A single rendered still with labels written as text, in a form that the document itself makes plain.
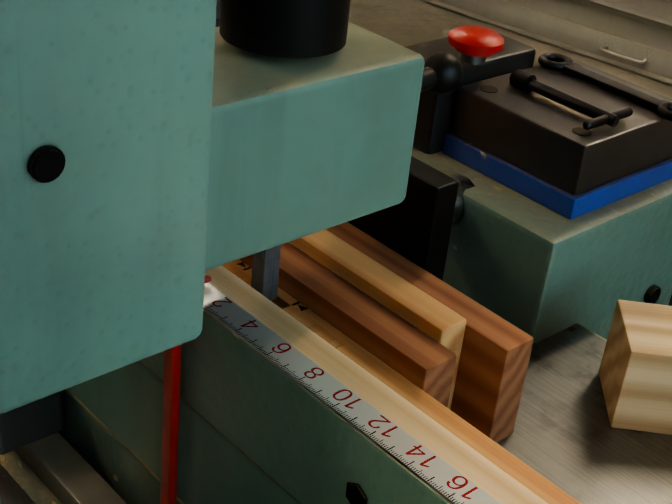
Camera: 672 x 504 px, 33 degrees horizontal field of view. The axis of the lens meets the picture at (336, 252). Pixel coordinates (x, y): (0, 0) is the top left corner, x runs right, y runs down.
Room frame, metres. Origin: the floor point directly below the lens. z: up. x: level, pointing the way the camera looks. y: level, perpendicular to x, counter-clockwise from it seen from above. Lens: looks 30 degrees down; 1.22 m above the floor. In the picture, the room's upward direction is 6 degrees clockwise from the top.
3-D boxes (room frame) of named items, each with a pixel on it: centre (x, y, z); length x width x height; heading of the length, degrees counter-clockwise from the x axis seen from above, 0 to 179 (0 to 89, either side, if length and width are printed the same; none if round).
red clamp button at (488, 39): (0.58, -0.06, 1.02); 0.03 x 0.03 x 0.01
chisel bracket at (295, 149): (0.42, 0.05, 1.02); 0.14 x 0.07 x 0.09; 135
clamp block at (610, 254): (0.57, -0.10, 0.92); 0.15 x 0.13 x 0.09; 45
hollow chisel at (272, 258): (0.44, 0.03, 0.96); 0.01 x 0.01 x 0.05; 45
